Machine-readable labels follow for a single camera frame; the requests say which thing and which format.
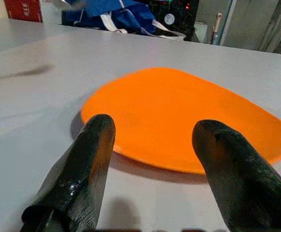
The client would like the red cardboard box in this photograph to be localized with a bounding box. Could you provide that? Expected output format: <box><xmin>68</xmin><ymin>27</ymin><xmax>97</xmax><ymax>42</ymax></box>
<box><xmin>4</xmin><ymin>0</ymin><xmax>43</xmax><ymax>23</ymax></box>

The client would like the black computer case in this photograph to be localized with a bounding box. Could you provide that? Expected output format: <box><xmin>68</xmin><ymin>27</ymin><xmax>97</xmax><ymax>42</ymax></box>
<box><xmin>140</xmin><ymin>0</ymin><xmax>200</xmax><ymax>42</ymax></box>

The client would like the blue bag with white straps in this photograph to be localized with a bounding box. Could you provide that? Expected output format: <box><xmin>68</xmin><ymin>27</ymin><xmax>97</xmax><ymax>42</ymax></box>
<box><xmin>61</xmin><ymin>0</ymin><xmax>187</xmax><ymax>41</ymax></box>

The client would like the white glass door cabinet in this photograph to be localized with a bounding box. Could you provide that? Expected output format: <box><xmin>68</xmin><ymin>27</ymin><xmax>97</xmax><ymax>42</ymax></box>
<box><xmin>212</xmin><ymin>0</ymin><xmax>281</xmax><ymax>55</ymax></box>

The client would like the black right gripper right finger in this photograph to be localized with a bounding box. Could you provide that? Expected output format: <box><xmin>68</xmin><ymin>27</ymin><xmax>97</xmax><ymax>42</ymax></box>
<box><xmin>192</xmin><ymin>119</ymin><xmax>281</xmax><ymax>232</ymax></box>

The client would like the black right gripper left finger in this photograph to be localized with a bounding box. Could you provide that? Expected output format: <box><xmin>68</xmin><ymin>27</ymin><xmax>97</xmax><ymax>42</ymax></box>
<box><xmin>20</xmin><ymin>114</ymin><xmax>116</xmax><ymax>232</ymax></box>

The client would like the orange plate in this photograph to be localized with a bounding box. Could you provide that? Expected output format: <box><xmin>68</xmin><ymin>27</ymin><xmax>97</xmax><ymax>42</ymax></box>
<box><xmin>80</xmin><ymin>67</ymin><xmax>281</xmax><ymax>175</ymax></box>

